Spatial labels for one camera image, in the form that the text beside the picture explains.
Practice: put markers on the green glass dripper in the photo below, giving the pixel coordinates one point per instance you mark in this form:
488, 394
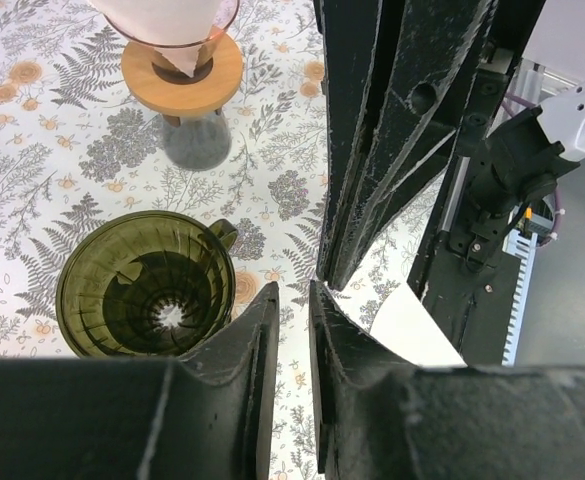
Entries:
150, 283

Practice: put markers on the grey glass carafe wooden collar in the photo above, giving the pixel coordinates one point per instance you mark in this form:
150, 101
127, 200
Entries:
195, 132

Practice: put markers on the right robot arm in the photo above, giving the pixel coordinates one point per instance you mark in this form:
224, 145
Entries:
524, 156

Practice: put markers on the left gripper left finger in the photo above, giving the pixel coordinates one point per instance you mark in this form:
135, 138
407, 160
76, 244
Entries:
207, 415

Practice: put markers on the white slotted cable duct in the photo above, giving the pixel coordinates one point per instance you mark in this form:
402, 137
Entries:
524, 249

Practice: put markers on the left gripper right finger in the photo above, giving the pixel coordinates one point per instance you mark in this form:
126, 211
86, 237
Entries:
377, 416

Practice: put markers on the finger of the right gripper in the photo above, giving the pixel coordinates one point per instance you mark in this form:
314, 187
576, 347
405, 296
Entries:
432, 74
359, 39

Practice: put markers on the floral patterned table mat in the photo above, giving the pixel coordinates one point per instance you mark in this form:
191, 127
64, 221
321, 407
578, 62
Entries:
76, 149

